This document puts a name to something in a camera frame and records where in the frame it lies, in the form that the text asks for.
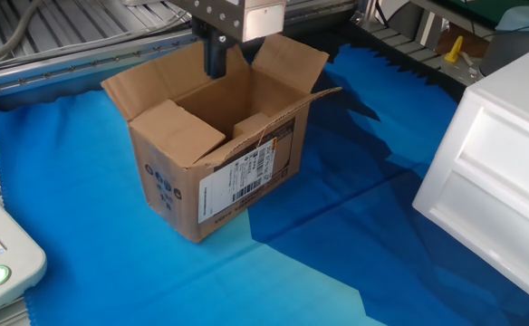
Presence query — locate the aluminium table edge rail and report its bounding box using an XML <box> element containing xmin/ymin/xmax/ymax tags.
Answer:
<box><xmin>0</xmin><ymin>0</ymin><xmax>361</xmax><ymax>99</ymax></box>

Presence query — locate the grey Schunk gripper body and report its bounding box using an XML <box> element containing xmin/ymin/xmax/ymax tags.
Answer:
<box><xmin>168</xmin><ymin>0</ymin><xmax>287</xmax><ymax>43</ymax></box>

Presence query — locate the white plastic drawer cabinet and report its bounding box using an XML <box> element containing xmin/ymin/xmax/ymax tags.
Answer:
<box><xmin>411</xmin><ymin>52</ymin><xmax>529</xmax><ymax>314</ymax></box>

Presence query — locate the grey thick cable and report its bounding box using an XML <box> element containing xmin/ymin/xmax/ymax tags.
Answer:
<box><xmin>0</xmin><ymin>0</ymin><xmax>43</xmax><ymax>73</ymax></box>

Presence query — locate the white teach pendant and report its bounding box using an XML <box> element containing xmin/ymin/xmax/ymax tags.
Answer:
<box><xmin>0</xmin><ymin>178</ymin><xmax>48</xmax><ymax>323</ymax></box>

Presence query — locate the brown cardboard box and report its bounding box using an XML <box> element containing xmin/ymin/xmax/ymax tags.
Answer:
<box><xmin>101</xmin><ymin>34</ymin><xmax>342</xmax><ymax>245</ymax></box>

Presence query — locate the yellow plastic piece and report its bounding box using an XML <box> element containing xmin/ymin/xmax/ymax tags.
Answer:
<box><xmin>443</xmin><ymin>34</ymin><xmax>466</xmax><ymax>64</ymax></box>

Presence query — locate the blue mountain print cloth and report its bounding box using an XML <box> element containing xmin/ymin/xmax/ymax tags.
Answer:
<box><xmin>0</xmin><ymin>41</ymin><xmax>529</xmax><ymax>326</ymax></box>

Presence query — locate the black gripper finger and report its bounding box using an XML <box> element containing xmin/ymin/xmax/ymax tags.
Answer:
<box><xmin>216</xmin><ymin>32</ymin><xmax>237</xmax><ymax>78</ymax></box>
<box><xmin>192</xmin><ymin>20</ymin><xmax>219</xmax><ymax>81</ymax></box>

